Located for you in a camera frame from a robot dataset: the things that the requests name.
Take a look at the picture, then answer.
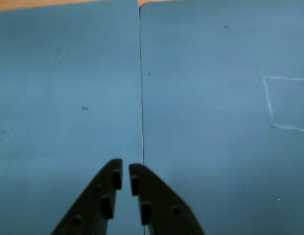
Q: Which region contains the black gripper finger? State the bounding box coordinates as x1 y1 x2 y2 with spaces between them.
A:
51 158 124 235
128 163 206 235

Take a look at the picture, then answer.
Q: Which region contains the grey mat with chalk square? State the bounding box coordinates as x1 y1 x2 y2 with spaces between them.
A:
138 0 304 235

